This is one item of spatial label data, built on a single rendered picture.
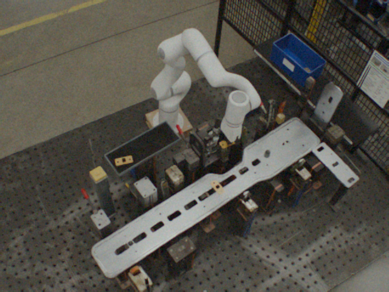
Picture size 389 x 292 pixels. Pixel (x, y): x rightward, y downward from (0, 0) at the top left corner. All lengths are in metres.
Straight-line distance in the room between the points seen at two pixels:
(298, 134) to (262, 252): 0.69
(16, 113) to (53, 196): 1.46
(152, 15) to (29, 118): 1.63
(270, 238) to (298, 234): 0.16
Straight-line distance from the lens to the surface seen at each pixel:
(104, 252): 2.17
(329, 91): 2.44
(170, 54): 2.07
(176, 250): 2.12
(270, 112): 2.43
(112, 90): 3.95
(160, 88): 2.37
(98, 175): 2.16
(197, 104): 2.96
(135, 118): 2.89
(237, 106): 1.82
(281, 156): 2.45
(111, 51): 4.28
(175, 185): 2.24
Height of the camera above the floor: 3.04
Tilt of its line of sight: 58 degrees down
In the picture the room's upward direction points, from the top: 6 degrees clockwise
